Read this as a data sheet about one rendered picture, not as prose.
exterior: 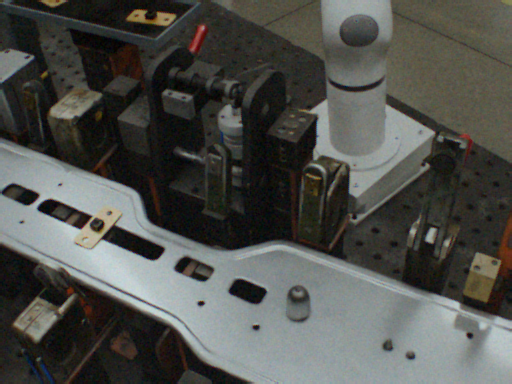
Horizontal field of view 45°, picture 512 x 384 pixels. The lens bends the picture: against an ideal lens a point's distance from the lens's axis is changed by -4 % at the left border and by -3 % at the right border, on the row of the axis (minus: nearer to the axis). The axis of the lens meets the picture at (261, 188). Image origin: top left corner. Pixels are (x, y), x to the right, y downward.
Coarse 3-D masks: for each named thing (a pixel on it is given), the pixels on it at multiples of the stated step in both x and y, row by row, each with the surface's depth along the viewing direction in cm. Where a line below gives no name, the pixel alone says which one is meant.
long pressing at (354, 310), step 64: (0, 192) 104; (64, 192) 103; (128, 192) 101; (64, 256) 93; (128, 256) 92; (192, 256) 92; (256, 256) 91; (320, 256) 90; (192, 320) 84; (256, 320) 83; (320, 320) 83; (384, 320) 82; (448, 320) 81
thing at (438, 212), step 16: (448, 144) 75; (464, 144) 73; (432, 160) 73; (448, 160) 72; (464, 160) 75; (432, 176) 77; (448, 176) 77; (432, 192) 79; (448, 192) 78; (432, 208) 81; (448, 208) 78; (432, 224) 82; (448, 224) 81; (416, 240) 83
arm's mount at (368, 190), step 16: (320, 112) 146; (400, 128) 140; (416, 128) 139; (416, 144) 136; (400, 160) 133; (416, 160) 139; (352, 176) 132; (368, 176) 131; (384, 176) 132; (400, 176) 138; (416, 176) 143; (352, 192) 129; (368, 192) 131; (384, 192) 136; (352, 208) 133; (368, 208) 135
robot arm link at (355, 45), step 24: (336, 0) 103; (360, 0) 102; (384, 0) 104; (336, 24) 104; (360, 24) 103; (384, 24) 104; (336, 48) 109; (360, 48) 107; (384, 48) 110; (336, 72) 120; (360, 72) 118; (384, 72) 122
